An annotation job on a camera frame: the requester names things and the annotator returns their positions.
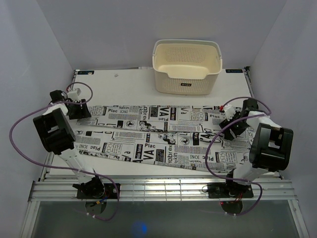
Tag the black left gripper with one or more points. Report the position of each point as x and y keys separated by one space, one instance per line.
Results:
x=83 y=113

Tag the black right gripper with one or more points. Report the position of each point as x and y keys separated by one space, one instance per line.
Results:
x=228 y=136

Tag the newspaper print trousers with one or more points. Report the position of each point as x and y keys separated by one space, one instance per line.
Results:
x=185 y=137

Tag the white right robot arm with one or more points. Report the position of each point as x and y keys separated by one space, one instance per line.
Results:
x=270 y=149

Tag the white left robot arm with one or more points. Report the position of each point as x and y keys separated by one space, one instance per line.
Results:
x=58 y=137

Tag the blue label sticker left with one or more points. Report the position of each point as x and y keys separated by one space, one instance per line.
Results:
x=85 y=72

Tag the blue label sticker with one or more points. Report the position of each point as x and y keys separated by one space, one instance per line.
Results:
x=85 y=72
x=234 y=71

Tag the blue label sticker right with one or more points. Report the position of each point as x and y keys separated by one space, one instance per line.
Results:
x=234 y=71

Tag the cream perforated plastic basket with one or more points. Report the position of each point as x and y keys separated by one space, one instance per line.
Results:
x=186 y=67

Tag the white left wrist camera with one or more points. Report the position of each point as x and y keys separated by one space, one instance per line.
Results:
x=74 y=94

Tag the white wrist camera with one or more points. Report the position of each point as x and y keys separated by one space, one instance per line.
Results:
x=74 y=94
x=228 y=111

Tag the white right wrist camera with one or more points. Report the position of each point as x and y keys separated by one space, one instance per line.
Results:
x=228 y=111

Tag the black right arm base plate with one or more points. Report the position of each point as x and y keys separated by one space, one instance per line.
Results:
x=215 y=192

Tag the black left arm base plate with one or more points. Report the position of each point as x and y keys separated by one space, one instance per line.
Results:
x=107 y=191

